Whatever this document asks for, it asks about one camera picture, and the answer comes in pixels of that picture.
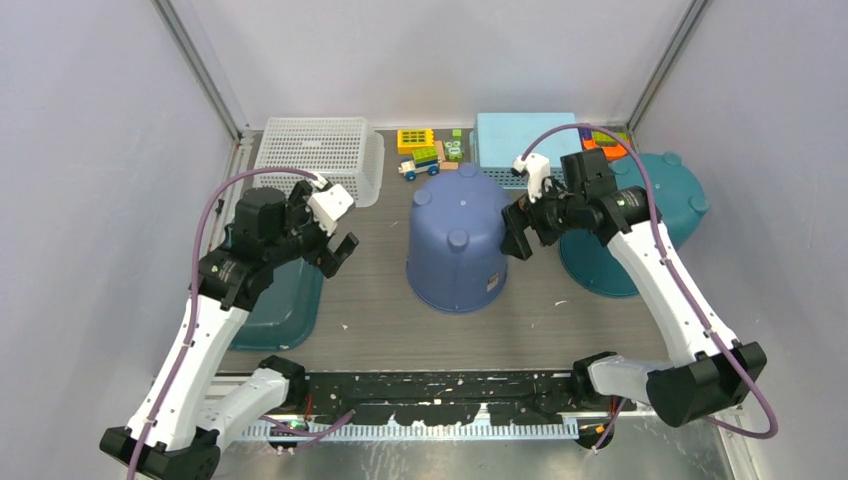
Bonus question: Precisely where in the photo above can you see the orange purple toy blocks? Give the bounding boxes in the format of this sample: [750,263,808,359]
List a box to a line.
[578,128,628,161]

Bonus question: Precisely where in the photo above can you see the green monster toy block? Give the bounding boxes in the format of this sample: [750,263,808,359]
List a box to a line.
[443,129,464,163]

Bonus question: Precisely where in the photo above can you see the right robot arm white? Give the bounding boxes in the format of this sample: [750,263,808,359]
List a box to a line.
[501,149,767,427]

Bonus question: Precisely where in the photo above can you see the white toy car blue wheels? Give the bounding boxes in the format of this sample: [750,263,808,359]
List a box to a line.
[398,146,441,181]

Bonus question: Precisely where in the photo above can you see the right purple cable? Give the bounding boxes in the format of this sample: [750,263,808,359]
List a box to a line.
[519,123,780,453]

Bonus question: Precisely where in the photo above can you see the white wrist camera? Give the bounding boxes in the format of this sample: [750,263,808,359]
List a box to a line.
[511,153,551,203]
[307,184,355,237]

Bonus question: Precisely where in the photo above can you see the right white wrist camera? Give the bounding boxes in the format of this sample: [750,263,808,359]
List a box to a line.
[511,153,551,203]

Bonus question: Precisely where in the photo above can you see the yellow toy block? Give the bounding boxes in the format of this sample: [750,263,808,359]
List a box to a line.
[396,128,435,155]

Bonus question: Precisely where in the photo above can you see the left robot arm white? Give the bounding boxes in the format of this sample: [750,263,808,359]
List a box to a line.
[100,180,358,479]

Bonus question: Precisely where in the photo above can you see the white perforated plastic basket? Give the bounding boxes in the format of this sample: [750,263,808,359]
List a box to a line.
[254,117,385,208]

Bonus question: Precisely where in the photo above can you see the light blue perforated basket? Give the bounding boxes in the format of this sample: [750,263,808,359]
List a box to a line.
[469,112,583,190]

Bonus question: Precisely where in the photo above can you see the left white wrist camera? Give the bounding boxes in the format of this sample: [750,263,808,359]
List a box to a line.
[307,184,355,237]

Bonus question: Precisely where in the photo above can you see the teal round bucket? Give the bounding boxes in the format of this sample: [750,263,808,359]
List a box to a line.
[558,152,711,299]

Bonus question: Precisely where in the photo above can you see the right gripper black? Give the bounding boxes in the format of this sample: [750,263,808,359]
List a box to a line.
[500,174,584,259]

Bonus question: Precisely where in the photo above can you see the blue round bucket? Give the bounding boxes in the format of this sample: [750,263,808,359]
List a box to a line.
[405,163,511,314]

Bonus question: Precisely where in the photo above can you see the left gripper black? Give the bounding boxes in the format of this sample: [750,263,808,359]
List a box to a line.
[266,181,357,276]

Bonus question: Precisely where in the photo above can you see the teal transparent plastic tub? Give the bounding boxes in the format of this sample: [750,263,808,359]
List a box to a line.
[220,223,323,352]

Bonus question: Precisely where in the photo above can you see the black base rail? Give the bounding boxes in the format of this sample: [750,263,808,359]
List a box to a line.
[271,370,618,426]

